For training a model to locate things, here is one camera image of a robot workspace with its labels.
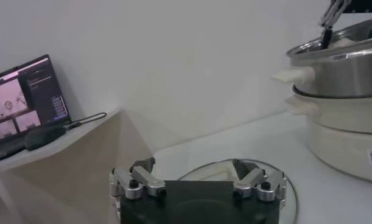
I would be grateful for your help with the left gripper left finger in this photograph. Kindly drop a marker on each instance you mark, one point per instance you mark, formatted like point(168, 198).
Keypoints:
point(149, 182)

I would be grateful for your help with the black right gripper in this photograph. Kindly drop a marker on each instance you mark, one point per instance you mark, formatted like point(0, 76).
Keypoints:
point(363, 5)

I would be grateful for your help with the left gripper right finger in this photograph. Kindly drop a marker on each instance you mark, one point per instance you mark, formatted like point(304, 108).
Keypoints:
point(252, 179)

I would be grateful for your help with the white steamed baozi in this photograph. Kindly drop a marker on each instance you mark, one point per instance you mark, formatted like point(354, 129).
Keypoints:
point(341, 43)

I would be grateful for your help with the round glass pot lid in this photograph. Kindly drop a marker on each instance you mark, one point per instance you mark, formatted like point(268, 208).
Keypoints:
point(290, 210)

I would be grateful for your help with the stainless steel steamer basket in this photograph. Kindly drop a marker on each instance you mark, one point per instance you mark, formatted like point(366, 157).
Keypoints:
point(341, 76)

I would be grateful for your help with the white side table with mouse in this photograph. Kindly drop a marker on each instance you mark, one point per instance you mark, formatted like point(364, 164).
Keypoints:
point(82, 170)

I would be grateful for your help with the cream electric cooking pot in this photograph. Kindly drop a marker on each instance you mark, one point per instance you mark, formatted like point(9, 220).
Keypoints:
point(341, 140)

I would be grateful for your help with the black computer mouse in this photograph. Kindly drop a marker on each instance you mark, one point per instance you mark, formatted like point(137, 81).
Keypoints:
point(44, 137)

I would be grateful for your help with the black laptop with dark screen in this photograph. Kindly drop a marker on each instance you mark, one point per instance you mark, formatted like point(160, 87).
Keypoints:
point(24, 100)

